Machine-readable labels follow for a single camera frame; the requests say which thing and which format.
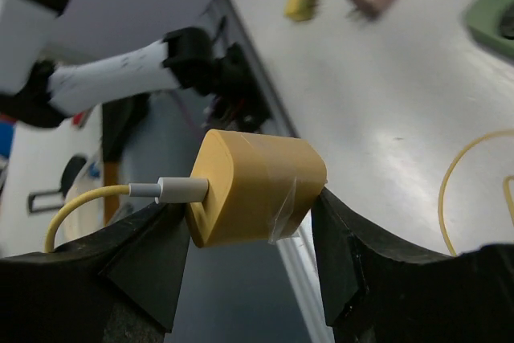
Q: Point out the yellow plug adapter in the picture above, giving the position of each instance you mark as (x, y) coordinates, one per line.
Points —
(300, 10)

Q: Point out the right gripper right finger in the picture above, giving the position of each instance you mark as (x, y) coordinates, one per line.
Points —
(377, 287)

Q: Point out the orange charger plug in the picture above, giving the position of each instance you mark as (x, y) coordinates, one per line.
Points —
(242, 195)

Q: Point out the aluminium front rail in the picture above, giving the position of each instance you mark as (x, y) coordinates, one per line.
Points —
(297, 250)

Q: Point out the green power strip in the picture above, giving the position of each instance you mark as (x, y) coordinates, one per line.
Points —
(490, 24)

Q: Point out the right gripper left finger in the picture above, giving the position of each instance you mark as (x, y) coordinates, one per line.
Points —
(118, 284)

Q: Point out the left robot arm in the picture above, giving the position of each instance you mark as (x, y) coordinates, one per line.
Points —
(43, 94)

